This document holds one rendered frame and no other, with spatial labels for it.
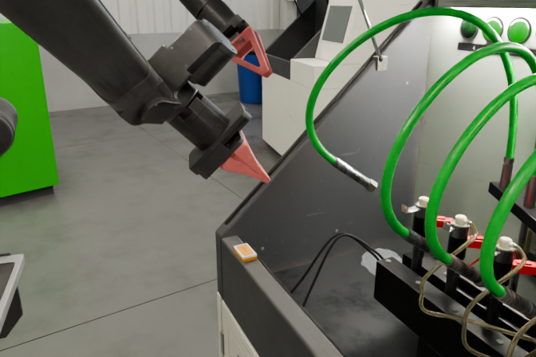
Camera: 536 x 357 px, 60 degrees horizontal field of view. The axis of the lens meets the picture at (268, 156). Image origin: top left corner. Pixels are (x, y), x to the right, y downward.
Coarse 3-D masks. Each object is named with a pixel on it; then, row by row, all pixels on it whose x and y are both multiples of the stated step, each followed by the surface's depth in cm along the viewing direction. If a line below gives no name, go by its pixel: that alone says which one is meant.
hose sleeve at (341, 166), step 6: (336, 162) 83; (342, 162) 84; (336, 168) 84; (342, 168) 84; (348, 168) 84; (348, 174) 84; (354, 174) 84; (360, 174) 85; (354, 180) 85; (360, 180) 85; (366, 180) 85
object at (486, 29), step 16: (400, 16) 76; (416, 16) 76; (448, 16) 77; (464, 16) 77; (368, 32) 77; (352, 48) 77; (336, 64) 78; (512, 64) 80; (320, 80) 79; (512, 80) 81; (512, 112) 83; (512, 128) 84; (320, 144) 82; (512, 144) 85; (512, 160) 85
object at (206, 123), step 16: (192, 112) 57; (208, 112) 58; (240, 112) 58; (176, 128) 58; (192, 128) 58; (208, 128) 58; (224, 128) 59; (208, 144) 59; (224, 144) 59; (192, 160) 60
